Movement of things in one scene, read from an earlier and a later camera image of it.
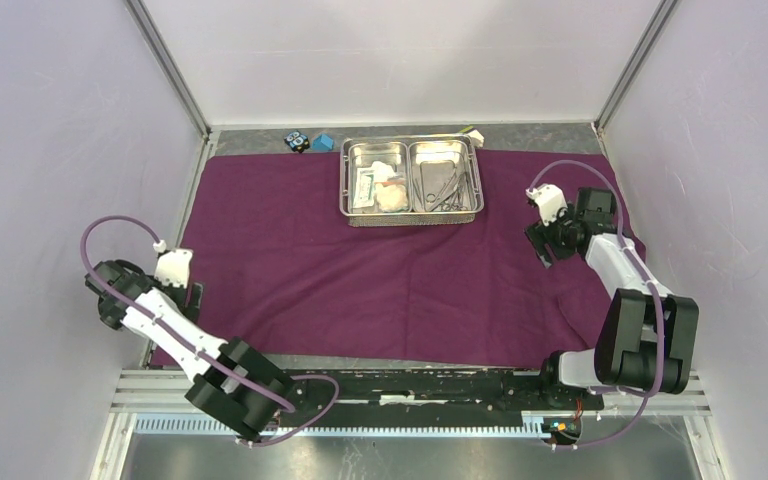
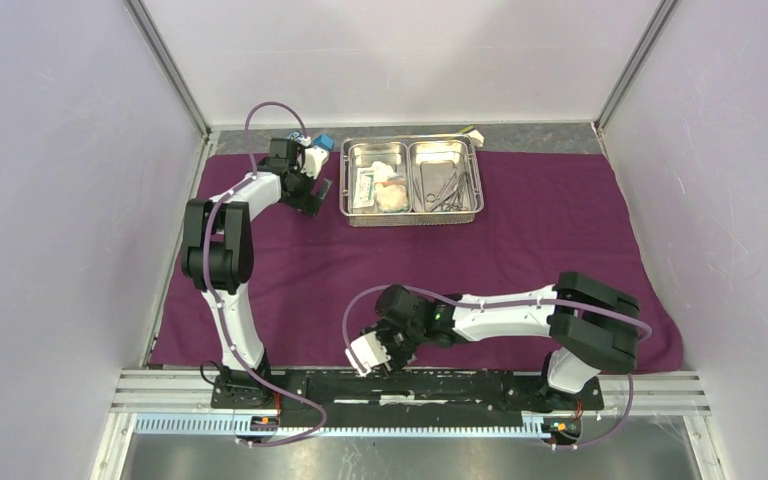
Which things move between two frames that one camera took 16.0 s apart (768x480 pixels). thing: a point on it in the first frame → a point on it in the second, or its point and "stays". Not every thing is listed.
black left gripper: x=195 y=297 → x=308 y=203
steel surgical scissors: x=447 y=192 stays
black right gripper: x=539 y=234 → x=397 y=361
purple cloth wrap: x=279 y=273 stays
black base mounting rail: x=432 y=390 stays
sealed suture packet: x=364 y=195 stays
